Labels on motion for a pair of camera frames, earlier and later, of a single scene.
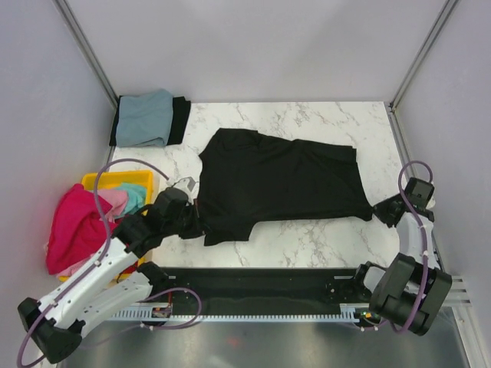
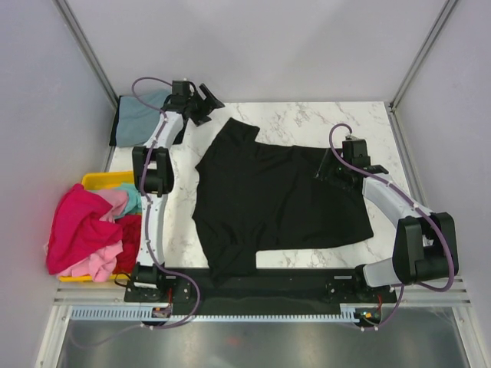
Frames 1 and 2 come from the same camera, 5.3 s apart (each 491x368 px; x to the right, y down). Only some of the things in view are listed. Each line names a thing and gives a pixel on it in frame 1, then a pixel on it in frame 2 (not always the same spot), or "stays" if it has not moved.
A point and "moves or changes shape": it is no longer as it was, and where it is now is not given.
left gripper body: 188,226 → 194,103
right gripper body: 383,208 → 337,175
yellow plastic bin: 108,181 stays
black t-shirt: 248,177 moves or changes shape
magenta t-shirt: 76,228 stays
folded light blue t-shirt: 145,119 stays
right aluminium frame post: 443,16 stays
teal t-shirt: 137,195 stays
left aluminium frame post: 87,48 stays
